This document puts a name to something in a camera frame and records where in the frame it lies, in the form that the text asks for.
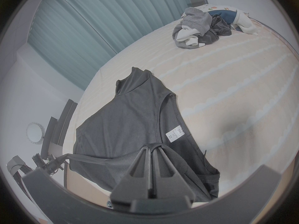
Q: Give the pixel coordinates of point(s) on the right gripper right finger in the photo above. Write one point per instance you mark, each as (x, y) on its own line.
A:
(170, 185)

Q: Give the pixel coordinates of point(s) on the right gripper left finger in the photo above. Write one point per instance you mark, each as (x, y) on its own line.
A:
(133, 185)

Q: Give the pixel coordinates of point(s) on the black T-shirt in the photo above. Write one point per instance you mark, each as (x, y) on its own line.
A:
(130, 115)

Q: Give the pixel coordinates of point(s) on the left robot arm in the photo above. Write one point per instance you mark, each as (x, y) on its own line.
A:
(44, 163)

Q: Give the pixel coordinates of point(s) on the bed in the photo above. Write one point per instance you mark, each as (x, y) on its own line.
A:
(233, 90)

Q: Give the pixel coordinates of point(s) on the pile of clothes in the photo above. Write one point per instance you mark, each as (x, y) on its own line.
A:
(198, 24)

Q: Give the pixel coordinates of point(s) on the black chest of drawers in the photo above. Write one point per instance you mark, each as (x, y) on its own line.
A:
(65, 115)

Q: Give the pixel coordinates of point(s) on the round white table mirror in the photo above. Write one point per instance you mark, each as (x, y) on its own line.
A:
(34, 133)

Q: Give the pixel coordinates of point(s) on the blue-green curtain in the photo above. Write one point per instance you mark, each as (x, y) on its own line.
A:
(93, 31)

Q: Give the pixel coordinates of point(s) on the white printed pillow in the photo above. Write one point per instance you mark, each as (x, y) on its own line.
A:
(219, 7)

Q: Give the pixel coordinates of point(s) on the grey bedside table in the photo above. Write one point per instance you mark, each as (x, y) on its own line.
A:
(197, 1)

